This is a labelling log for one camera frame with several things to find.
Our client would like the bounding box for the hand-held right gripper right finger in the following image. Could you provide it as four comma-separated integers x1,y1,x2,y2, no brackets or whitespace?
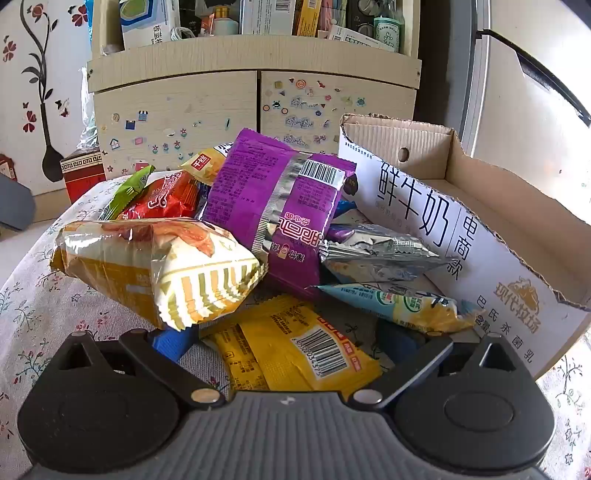
346,323,522,411

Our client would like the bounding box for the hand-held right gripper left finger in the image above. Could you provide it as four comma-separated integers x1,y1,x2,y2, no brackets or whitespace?
48,329,227,409

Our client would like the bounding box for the light blue cracker packet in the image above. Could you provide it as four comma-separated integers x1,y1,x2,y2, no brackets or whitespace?
316,282,476,334

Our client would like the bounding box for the yellow white chips bag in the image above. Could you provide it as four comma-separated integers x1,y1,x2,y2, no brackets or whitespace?
50,219,269,332

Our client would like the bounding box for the silver snack packet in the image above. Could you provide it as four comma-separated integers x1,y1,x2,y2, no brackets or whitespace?
318,224,455,284

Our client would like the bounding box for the yellow barcode snack packet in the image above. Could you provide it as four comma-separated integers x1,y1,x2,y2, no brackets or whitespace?
201,295,384,393

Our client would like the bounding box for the cardboard box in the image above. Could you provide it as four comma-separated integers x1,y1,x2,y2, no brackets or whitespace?
337,113,591,379

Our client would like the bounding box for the red snack packet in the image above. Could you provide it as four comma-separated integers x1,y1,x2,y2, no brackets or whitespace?
117,170,211,221

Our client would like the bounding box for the purple snack packet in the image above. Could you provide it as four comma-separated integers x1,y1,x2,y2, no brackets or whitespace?
201,128,358,301

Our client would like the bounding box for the blue foil snack packet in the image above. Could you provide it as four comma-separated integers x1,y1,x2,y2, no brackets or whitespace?
333,196,358,221

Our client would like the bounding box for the floral tablecloth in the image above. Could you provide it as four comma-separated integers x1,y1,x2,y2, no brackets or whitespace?
0,171,591,480

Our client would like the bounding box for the green snack packet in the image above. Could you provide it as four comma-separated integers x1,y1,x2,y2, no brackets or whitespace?
98,165,155,221

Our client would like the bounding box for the small yellow snack packet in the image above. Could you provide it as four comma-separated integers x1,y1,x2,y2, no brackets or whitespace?
179,147,232,185

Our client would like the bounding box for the red patterned box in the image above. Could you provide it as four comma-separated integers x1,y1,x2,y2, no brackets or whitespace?
60,148,105,204

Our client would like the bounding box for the grey object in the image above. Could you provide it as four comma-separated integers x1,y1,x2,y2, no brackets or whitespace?
0,173,35,232

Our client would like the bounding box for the clear plastic bag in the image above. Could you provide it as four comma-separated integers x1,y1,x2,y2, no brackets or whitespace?
76,67,100,151

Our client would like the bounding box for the wooden cabinet with stickers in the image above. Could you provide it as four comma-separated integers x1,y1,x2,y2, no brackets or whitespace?
87,0,423,181

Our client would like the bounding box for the white medicine box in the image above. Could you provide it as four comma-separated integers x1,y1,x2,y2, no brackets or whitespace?
328,25,393,51

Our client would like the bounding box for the green glass bottle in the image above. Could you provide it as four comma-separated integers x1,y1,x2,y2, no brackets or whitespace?
373,0,406,51

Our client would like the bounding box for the white blue carton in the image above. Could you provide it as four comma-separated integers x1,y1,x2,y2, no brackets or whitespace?
120,0,182,49

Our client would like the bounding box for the white small bottle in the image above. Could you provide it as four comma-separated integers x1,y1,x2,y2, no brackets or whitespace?
212,16,241,37

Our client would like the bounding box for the yellow narrow box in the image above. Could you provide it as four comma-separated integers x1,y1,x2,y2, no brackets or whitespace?
295,0,322,38

